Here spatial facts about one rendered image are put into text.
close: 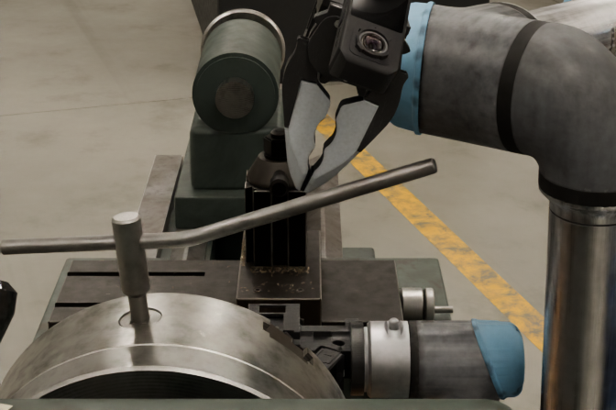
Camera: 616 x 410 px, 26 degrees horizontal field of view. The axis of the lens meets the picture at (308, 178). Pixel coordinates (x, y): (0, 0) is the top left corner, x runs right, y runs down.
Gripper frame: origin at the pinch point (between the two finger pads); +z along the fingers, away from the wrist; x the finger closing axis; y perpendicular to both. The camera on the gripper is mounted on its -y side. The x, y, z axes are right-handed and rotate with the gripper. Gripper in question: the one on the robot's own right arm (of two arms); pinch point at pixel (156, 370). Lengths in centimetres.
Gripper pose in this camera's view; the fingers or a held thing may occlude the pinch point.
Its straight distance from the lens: 130.5
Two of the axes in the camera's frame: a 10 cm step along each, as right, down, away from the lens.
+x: 0.0, -9.3, -3.6
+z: -10.0, 0.0, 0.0
